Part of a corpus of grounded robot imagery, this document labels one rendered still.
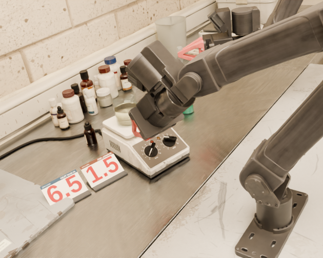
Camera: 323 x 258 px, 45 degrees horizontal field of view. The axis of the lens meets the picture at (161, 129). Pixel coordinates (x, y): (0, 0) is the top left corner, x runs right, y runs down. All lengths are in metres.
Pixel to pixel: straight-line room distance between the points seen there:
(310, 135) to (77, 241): 0.48
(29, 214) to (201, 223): 0.37
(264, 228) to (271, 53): 0.33
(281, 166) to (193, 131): 0.46
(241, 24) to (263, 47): 0.50
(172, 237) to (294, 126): 0.31
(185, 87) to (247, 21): 0.49
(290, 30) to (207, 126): 0.58
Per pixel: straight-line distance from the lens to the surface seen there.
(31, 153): 1.15
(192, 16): 1.95
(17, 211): 0.93
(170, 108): 0.68
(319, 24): 0.54
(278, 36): 0.56
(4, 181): 1.04
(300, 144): 0.63
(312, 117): 0.60
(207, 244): 0.74
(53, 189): 0.91
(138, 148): 0.92
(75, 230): 0.83
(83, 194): 0.91
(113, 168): 0.95
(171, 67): 0.66
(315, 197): 0.84
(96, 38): 1.50
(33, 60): 1.32
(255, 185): 0.67
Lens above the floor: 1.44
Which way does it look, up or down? 29 degrees down
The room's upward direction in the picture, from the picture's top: 9 degrees counter-clockwise
